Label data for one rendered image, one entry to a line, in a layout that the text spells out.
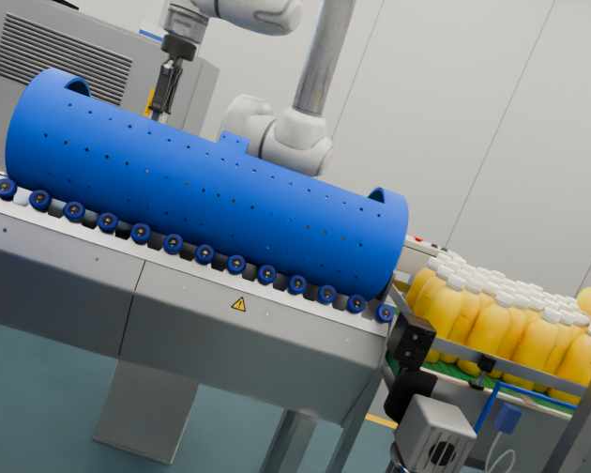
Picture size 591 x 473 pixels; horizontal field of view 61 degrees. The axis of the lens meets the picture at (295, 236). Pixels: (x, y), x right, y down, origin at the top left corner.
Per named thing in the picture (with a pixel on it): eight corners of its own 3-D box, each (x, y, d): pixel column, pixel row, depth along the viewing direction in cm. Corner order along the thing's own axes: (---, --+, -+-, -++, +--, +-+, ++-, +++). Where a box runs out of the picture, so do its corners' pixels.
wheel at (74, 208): (68, 200, 113) (68, 196, 111) (89, 206, 113) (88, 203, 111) (60, 218, 111) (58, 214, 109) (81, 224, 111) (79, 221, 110)
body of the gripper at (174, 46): (169, 35, 116) (157, 75, 118) (160, 29, 108) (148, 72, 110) (200, 47, 117) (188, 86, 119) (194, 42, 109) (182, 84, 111)
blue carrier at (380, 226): (53, 169, 134) (73, 63, 125) (355, 271, 146) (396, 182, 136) (-7, 202, 108) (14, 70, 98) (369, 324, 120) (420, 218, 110)
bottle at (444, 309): (440, 366, 118) (474, 295, 114) (413, 356, 117) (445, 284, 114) (432, 352, 125) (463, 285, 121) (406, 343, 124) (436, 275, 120)
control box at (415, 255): (386, 260, 164) (399, 231, 162) (442, 279, 167) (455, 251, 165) (394, 269, 155) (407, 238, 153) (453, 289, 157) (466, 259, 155)
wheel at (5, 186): (1, 177, 111) (-2, 173, 109) (22, 184, 111) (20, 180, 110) (-9, 194, 109) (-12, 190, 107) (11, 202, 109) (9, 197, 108)
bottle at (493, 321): (485, 373, 125) (518, 306, 121) (483, 381, 118) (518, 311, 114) (458, 358, 127) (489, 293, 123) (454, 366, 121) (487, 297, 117)
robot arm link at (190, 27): (165, 1, 106) (157, 29, 107) (206, 17, 107) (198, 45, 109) (173, 9, 115) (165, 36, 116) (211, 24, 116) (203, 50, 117)
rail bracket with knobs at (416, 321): (381, 345, 118) (398, 307, 116) (409, 355, 119) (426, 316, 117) (391, 366, 108) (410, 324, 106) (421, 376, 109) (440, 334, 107)
